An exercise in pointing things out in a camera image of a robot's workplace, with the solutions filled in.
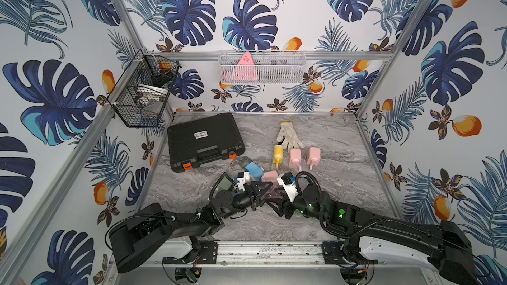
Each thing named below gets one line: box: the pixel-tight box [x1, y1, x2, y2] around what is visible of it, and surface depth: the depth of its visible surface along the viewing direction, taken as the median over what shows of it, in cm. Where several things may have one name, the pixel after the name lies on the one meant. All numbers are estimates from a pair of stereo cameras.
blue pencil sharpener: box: [245, 161, 264, 182], surface depth 94 cm
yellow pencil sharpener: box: [272, 144, 284, 169], surface depth 99 cm
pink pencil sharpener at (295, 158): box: [289, 147, 302, 170], surface depth 97 cm
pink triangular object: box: [233, 51, 259, 82], surface depth 92 cm
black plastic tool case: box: [167, 112, 246, 173], surface depth 100 cm
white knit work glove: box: [276, 121, 305, 153], surface depth 109 cm
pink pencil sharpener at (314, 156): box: [306, 146, 322, 171], surface depth 97 cm
